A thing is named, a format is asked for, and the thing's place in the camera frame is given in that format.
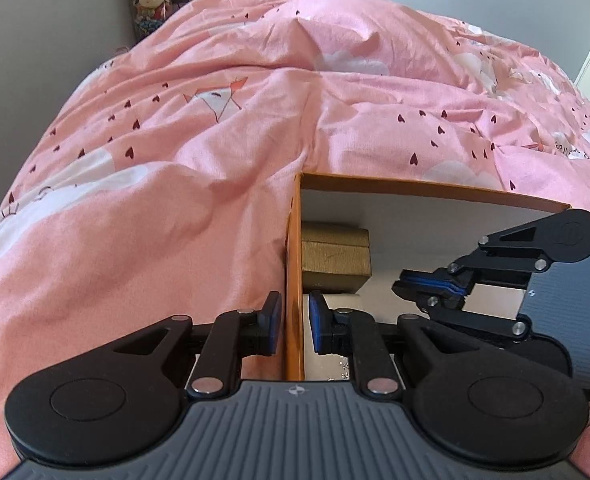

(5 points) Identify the orange cardboard box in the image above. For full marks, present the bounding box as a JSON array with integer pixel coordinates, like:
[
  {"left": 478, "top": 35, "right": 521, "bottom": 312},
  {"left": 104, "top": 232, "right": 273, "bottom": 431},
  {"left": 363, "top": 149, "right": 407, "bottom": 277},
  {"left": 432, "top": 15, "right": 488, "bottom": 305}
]
[{"left": 282, "top": 171, "right": 573, "bottom": 382}]

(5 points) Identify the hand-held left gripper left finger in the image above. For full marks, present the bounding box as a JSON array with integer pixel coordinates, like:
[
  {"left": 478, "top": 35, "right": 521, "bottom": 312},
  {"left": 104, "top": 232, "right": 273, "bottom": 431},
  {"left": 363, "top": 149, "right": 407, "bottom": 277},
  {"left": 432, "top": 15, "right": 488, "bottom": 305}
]
[{"left": 109, "top": 291, "right": 283, "bottom": 397}]

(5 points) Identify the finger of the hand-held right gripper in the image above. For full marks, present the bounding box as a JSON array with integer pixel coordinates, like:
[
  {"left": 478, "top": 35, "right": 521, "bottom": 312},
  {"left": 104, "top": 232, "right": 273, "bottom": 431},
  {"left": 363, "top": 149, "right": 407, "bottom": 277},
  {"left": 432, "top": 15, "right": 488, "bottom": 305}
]
[
  {"left": 399, "top": 214, "right": 558, "bottom": 295},
  {"left": 391, "top": 282, "right": 533, "bottom": 343}
]

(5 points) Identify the pink printed blanket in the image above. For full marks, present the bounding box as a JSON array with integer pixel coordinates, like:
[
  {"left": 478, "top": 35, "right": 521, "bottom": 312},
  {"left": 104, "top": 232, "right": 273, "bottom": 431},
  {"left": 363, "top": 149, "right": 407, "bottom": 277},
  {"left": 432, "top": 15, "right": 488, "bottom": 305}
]
[{"left": 0, "top": 0, "right": 590, "bottom": 480}]

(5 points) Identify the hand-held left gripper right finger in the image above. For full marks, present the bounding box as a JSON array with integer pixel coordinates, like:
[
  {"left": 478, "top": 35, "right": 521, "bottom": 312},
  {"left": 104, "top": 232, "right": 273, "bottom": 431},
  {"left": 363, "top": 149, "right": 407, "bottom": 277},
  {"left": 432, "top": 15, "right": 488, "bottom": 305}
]
[{"left": 309, "top": 290, "right": 480, "bottom": 395}]

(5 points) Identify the gold gift box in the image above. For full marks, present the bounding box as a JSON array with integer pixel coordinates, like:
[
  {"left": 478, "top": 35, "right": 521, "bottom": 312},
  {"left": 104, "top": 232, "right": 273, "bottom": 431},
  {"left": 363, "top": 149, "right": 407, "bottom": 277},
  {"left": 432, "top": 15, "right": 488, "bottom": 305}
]
[{"left": 301, "top": 223, "right": 372, "bottom": 295}]

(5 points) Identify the clear tube of plush toys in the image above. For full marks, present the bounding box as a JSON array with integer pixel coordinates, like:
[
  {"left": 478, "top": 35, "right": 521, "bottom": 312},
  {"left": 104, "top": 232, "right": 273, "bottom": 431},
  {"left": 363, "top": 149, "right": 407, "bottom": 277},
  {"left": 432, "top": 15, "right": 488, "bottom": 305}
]
[{"left": 126, "top": 0, "right": 172, "bottom": 42}]

